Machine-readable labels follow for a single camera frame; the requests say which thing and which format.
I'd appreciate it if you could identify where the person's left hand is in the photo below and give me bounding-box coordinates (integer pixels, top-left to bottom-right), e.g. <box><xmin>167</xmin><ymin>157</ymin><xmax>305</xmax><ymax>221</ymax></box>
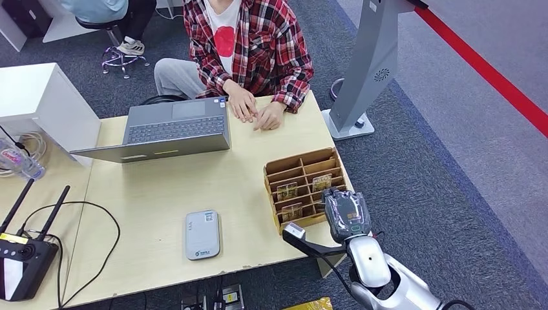
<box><xmin>252</xmin><ymin>101</ymin><xmax>287</xmax><ymax>132</ymax></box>

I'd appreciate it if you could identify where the person's right hand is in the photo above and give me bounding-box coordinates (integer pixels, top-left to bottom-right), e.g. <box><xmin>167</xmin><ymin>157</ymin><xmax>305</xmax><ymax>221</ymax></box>
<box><xmin>222</xmin><ymin>79</ymin><xmax>259</xmax><ymax>124</ymax></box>

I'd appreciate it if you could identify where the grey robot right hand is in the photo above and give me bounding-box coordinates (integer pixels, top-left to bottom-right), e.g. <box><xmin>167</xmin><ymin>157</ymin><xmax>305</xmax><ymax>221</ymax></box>
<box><xmin>321</xmin><ymin>187</ymin><xmax>372</xmax><ymax>245</ymax></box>

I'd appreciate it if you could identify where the wooden card organizer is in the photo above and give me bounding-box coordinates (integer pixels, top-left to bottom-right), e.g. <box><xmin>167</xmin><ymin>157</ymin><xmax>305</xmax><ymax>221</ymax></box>
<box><xmin>262</xmin><ymin>147</ymin><xmax>353</xmax><ymax>235</ymax></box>

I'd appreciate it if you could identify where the person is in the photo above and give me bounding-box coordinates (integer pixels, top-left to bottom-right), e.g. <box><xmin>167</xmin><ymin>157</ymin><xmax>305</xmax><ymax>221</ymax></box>
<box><xmin>58</xmin><ymin>0</ymin><xmax>158</xmax><ymax>56</ymax></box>
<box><xmin>153</xmin><ymin>0</ymin><xmax>315</xmax><ymax>131</ymax></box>

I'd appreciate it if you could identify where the grey card reader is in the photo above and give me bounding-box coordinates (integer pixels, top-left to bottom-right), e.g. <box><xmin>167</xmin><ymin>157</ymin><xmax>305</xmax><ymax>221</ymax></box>
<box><xmin>185</xmin><ymin>209</ymin><xmax>221</xmax><ymax>262</ymax></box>

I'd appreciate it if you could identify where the desk leg panel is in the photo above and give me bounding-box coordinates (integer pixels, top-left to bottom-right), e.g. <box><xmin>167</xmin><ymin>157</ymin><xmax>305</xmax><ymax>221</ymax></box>
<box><xmin>317</xmin><ymin>252</ymin><xmax>347</xmax><ymax>279</ymax></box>

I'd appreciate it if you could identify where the grey laptop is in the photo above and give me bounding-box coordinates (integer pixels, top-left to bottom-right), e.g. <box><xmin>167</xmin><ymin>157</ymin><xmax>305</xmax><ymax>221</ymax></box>
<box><xmin>69</xmin><ymin>96</ymin><xmax>233</xmax><ymax>165</ymax></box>

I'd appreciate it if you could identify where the black seat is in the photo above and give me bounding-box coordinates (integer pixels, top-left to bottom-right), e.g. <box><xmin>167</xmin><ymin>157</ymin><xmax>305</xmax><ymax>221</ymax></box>
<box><xmin>139</xmin><ymin>93</ymin><xmax>188</xmax><ymax>106</ymax></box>

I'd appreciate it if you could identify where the yellow package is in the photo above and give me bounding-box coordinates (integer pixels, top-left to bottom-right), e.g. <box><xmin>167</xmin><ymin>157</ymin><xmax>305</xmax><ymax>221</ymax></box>
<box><xmin>281</xmin><ymin>296</ymin><xmax>334</xmax><ymax>310</ymax></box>

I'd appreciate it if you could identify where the grey kiosk stand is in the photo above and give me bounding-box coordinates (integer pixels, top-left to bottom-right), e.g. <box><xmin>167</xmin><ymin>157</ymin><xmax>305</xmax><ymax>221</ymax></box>
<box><xmin>321</xmin><ymin>0</ymin><xmax>430</xmax><ymax>141</ymax></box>

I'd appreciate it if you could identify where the power strip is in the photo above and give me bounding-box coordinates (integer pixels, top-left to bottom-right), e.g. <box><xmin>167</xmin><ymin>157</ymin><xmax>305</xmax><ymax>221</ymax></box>
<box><xmin>180</xmin><ymin>284</ymin><xmax>246</xmax><ymax>310</ymax></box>

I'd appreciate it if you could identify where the black round stool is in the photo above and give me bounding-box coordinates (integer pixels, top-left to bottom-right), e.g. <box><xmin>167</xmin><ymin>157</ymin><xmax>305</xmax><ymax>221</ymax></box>
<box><xmin>74</xmin><ymin>17</ymin><xmax>151</xmax><ymax>80</ymax></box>

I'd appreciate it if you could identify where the white desk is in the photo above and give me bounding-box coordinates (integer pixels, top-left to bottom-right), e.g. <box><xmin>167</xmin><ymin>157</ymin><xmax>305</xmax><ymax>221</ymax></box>
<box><xmin>0</xmin><ymin>0</ymin><xmax>129</xmax><ymax>51</ymax></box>

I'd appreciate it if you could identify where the white cabinet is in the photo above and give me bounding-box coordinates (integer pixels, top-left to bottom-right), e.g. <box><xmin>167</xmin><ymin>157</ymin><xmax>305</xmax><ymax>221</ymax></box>
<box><xmin>0</xmin><ymin>62</ymin><xmax>102</xmax><ymax>169</ymax></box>

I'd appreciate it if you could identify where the black computer tower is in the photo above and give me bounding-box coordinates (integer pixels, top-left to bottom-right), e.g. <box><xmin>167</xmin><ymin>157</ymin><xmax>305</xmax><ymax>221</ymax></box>
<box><xmin>2</xmin><ymin>0</ymin><xmax>54</xmax><ymax>37</ymax></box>

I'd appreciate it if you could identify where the clear plastic bottle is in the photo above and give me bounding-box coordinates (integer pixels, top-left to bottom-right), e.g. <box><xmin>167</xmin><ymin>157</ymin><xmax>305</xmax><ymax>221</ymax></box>
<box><xmin>0</xmin><ymin>138</ymin><xmax>47</xmax><ymax>181</ymax></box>

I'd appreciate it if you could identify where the black device with antennas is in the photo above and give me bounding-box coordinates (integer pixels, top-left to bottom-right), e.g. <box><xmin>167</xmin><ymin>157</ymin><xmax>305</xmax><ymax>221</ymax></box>
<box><xmin>0</xmin><ymin>178</ymin><xmax>72</xmax><ymax>304</ymax></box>

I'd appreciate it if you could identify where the black camera bracket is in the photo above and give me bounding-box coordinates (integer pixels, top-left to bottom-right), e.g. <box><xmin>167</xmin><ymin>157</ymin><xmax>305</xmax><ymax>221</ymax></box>
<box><xmin>281</xmin><ymin>229</ymin><xmax>350</xmax><ymax>258</ymax></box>

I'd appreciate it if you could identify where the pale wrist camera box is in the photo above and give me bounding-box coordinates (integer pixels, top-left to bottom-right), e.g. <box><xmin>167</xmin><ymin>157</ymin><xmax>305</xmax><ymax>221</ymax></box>
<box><xmin>284</xmin><ymin>222</ymin><xmax>306</xmax><ymax>240</ymax></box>

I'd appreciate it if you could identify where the black camera cable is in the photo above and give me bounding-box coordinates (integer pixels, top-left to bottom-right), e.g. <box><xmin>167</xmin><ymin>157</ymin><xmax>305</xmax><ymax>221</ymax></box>
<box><xmin>317</xmin><ymin>252</ymin><xmax>356</xmax><ymax>296</ymax></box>

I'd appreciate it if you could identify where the purple ring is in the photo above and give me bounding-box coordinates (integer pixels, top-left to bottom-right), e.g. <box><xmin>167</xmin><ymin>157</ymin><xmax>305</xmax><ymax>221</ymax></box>
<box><xmin>329</xmin><ymin>77</ymin><xmax>346</xmax><ymax>102</ymax></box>

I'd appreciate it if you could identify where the white power cable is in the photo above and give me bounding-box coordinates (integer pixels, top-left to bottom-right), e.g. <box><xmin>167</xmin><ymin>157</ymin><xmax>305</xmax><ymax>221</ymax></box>
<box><xmin>154</xmin><ymin>7</ymin><xmax>183</xmax><ymax>20</ymax></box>

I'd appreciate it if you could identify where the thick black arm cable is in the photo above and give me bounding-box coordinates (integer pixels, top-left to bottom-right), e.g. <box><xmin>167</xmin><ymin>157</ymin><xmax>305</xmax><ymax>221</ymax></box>
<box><xmin>441</xmin><ymin>299</ymin><xmax>476</xmax><ymax>310</ymax></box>

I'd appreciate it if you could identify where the thin black desk cable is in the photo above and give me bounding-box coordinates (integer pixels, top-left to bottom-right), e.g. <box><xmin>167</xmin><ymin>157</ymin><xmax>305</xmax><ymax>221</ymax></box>
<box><xmin>17</xmin><ymin>201</ymin><xmax>121</xmax><ymax>310</ymax></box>
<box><xmin>43</xmin><ymin>232</ymin><xmax>65</xmax><ymax>310</ymax></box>

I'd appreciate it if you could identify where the white coiled cable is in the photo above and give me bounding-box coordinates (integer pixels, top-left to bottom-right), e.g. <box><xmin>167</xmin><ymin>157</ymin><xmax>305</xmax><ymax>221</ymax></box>
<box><xmin>0</xmin><ymin>130</ymin><xmax>47</xmax><ymax>179</ymax></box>

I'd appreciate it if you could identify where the black plug cable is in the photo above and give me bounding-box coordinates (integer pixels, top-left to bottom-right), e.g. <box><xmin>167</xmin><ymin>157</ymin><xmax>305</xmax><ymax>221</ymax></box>
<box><xmin>0</xmin><ymin>125</ymin><xmax>32</xmax><ymax>158</ymax></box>

